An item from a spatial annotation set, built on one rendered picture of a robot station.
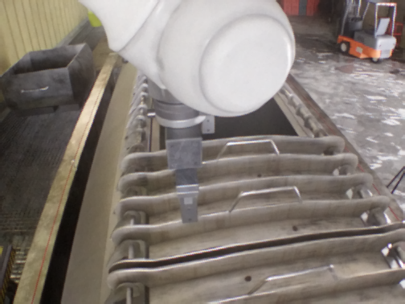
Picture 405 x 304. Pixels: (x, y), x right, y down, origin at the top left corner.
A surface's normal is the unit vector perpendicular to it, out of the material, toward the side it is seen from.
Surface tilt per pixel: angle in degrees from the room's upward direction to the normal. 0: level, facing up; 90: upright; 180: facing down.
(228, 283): 7
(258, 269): 3
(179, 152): 90
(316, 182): 90
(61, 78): 90
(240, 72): 95
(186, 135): 0
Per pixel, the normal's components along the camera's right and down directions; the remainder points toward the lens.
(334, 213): 0.11, 0.58
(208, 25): -0.30, -0.05
